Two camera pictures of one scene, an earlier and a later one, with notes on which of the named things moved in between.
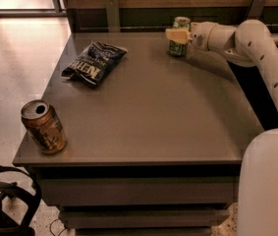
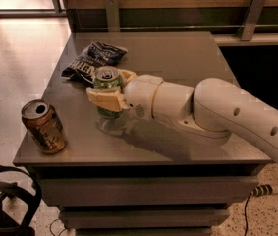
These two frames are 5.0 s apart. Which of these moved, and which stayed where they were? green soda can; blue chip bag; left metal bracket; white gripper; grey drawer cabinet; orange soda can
Moved: white gripper; green soda can
Stayed: orange soda can; left metal bracket; blue chip bag; grey drawer cabinet
